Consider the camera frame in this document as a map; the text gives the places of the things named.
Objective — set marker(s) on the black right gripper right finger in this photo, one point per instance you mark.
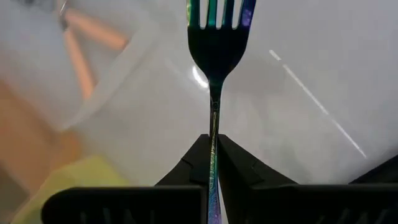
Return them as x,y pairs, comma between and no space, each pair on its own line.
242,168

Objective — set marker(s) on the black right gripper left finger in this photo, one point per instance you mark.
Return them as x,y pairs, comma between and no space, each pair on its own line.
192,168

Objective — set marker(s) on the iridescent rainbow fork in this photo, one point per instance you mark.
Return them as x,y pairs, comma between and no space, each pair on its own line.
217,53

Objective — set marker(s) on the white translucent table sheet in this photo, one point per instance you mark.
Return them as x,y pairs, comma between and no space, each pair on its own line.
280,124

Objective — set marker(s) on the yellow silicone mat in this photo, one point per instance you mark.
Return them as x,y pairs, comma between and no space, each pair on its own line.
87,174

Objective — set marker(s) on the orange silicone mat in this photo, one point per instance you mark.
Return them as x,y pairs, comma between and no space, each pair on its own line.
25,140

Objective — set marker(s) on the clear plastic tray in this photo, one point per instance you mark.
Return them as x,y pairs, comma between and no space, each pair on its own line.
37,62

